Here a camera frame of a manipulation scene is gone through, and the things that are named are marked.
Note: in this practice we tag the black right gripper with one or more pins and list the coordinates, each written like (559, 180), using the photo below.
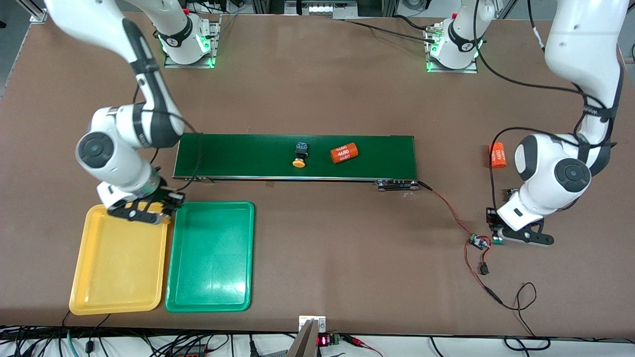
(165, 195)

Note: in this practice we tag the orange cylinder printed 4680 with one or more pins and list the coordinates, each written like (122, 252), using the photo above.
(344, 153)
(497, 156)

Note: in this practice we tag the yellow mushroom push button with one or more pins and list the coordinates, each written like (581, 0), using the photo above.
(299, 162)

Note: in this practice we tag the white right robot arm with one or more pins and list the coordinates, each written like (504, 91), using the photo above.
(114, 153)

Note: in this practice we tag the small blue circuit board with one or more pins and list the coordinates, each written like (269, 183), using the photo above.
(478, 242)

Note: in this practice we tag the small black inline connector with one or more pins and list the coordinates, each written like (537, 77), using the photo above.
(483, 269)

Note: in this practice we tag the green plastic tray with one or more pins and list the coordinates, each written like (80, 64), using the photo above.
(211, 258)

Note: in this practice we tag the green belt mini conveyor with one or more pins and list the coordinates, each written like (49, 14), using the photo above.
(238, 156)

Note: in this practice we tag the yellow plastic tray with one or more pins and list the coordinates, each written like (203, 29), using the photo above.
(119, 267)

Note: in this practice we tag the red clip lead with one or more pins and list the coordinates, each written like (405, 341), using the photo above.
(359, 342)

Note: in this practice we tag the grey metal bar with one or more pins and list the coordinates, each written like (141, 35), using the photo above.
(303, 344)

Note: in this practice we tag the red LED display module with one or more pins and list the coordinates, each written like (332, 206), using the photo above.
(325, 340)

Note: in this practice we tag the white device behind table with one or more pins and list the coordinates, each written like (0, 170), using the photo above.
(320, 9)

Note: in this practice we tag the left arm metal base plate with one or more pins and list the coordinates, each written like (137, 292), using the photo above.
(451, 71)

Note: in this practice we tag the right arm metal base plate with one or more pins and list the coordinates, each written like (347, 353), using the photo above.
(217, 34)

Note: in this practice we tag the small metal mounting bracket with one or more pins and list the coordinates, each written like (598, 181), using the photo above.
(321, 325)

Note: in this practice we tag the aluminium frame post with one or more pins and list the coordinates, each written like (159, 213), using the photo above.
(37, 15)

